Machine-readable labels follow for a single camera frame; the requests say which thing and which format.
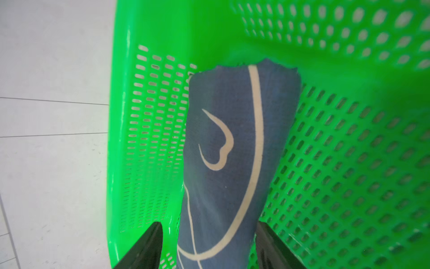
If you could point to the green plastic basket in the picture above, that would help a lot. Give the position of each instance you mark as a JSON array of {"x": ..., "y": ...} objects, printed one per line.
[{"x": 352, "y": 190}]

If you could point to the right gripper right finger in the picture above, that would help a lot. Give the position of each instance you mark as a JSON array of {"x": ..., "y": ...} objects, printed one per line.
[{"x": 272, "y": 253}]

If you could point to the dark blue embroidered pillowcase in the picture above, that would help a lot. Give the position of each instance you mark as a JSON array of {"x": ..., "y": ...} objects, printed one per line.
[{"x": 237, "y": 126}]

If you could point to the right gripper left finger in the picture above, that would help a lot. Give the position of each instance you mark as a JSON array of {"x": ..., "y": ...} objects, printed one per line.
[{"x": 146, "y": 252}]

